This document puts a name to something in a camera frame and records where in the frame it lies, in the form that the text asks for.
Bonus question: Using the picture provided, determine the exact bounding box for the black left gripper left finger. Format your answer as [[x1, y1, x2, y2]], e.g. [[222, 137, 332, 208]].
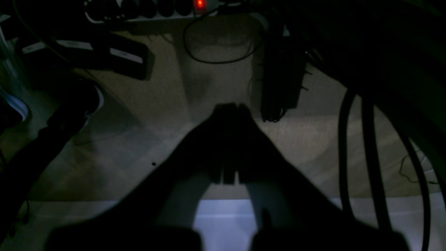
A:
[[49, 103, 237, 251]]

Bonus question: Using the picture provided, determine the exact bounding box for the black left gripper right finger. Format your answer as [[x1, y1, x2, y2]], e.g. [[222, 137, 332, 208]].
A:
[[238, 104, 408, 251]]

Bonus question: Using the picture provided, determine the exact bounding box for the black power adapter brick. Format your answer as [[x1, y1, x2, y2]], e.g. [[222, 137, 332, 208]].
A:
[[15, 33, 155, 81]]

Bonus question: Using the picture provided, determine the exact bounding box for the thick black hose cable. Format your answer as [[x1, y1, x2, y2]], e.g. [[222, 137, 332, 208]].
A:
[[338, 89, 432, 251]]

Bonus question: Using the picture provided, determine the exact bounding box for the black thin floor cable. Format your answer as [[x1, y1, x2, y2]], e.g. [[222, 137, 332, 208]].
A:
[[183, 7, 265, 65]]

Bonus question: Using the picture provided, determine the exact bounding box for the white power strip red switch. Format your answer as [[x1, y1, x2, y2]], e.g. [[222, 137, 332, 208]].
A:
[[82, 0, 224, 24]]

